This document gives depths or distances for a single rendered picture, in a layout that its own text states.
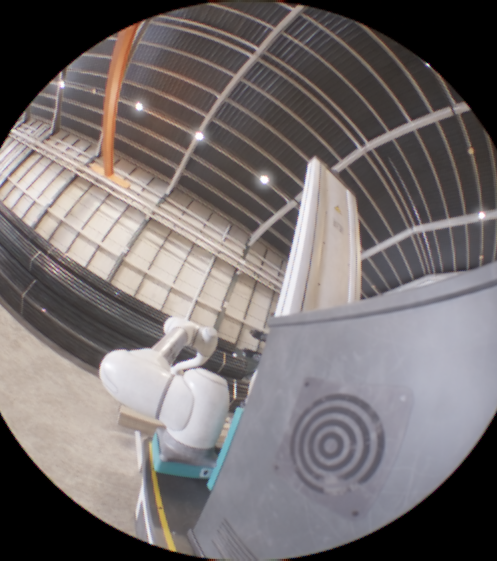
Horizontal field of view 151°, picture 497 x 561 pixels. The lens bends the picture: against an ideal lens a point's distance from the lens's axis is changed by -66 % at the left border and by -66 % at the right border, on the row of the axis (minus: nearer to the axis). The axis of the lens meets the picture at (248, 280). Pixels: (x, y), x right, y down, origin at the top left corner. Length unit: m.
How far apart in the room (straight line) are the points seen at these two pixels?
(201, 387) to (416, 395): 0.45
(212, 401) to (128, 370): 0.23
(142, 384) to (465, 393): 0.56
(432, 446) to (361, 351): 0.11
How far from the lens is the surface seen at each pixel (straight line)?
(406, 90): 9.45
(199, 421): 0.53
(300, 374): 0.23
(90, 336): 2.27
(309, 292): 0.53
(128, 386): 0.54
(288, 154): 9.75
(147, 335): 2.31
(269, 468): 0.26
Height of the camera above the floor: 0.75
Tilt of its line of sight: 25 degrees up
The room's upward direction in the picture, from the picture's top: 19 degrees clockwise
